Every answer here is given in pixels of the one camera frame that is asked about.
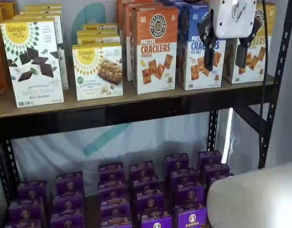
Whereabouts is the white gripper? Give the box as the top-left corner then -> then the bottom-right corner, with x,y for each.
197,0 -> 262,72

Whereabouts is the yellow pretzel crackers box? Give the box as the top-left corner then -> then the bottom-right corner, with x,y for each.
223,2 -> 277,85

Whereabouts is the blue pretzel crackers box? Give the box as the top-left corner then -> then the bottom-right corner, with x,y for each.
175,0 -> 208,15
178,3 -> 226,91

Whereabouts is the orange pretzel crackers box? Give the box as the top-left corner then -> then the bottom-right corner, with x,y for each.
119,0 -> 158,74
116,0 -> 146,33
125,2 -> 165,83
132,6 -> 179,95

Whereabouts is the black metal shelf rack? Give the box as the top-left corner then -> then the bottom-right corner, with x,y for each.
0,0 -> 292,209

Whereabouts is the purple Annie's cracker box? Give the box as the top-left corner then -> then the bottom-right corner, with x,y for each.
175,206 -> 208,228
132,175 -> 160,193
50,213 -> 86,228
174,184 -> 206,207
4,218 -> 42,228
17,180 -> 48,200
141,209 -> 173,228
130,161 -> 156,181
170,168 -> 197,188
99,162 -> 125,182
202,163 -> 231,181
100,210 -> 132,228
165,153 -> 190,174
97,180 -> 127,201
100,197 -> 131,214
8,199 -> 45,220
52,193 -> 85,216
135,189 -> 166,210
198,150 -> 223,169
55,171 -> 85,196

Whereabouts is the Simple Mills almond bars box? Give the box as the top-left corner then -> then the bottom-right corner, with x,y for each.
81,23 -> 118,32
72,44 -> 124,101
76,35 -> 122,48
76,29 -> 121,39

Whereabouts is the Simple Mills sweet thins box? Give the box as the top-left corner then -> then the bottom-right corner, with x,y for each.
12,13 -> 66,50
0,17 -> 69,108
24,3 -> 63,12
19,9 -> 64,19

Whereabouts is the white light strip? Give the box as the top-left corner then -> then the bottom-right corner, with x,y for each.
221,107 -> 234,165

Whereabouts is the white backdrop sheet teal print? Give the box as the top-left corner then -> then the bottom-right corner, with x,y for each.
10,0 -> 263,183

